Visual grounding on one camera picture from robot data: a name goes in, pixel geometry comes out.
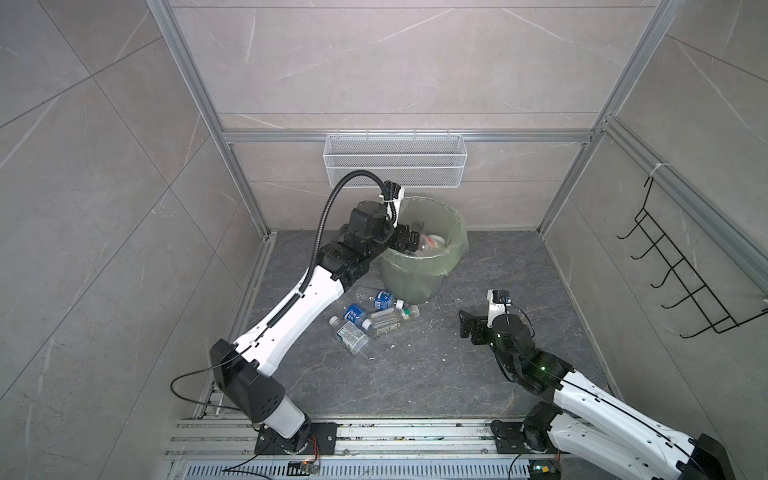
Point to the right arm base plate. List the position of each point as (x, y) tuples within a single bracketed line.
[(522, 438)]

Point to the black wire hook rack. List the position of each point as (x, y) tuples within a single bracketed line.
[(717, 318)]

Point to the clear bottle white label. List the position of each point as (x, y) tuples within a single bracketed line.
[(355, 340)]

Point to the clear bottle green ring cap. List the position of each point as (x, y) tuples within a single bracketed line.
[(386, 321)]

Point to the clear bottle blue label left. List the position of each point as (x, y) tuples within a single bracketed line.
[(358, 316)]

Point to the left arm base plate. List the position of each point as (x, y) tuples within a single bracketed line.
[(311, 437)]

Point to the white wire mesh basket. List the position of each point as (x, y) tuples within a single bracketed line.
[(411, 160)]

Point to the clear bottle blue label top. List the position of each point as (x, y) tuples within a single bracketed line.
[(377, 299)]

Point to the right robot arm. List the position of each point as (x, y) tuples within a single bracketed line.
[(577, 417)]

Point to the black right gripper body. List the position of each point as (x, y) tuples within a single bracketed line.
[(481, 335)]

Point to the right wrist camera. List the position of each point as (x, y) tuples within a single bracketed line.
[(498, 304)]

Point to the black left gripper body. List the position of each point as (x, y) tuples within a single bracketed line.
[(399, 239)]

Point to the green bin with bag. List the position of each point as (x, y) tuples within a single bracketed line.
[(417, 277)]

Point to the clear bottle blue label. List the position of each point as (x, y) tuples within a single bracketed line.
[(358, 316), (377, 299)]

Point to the white labelled opaque bottle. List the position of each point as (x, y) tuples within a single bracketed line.
[(433, 242)]

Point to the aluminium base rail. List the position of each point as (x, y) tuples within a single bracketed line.
[(232, 448)]

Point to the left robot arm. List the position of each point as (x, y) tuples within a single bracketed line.
[(243, 370)]

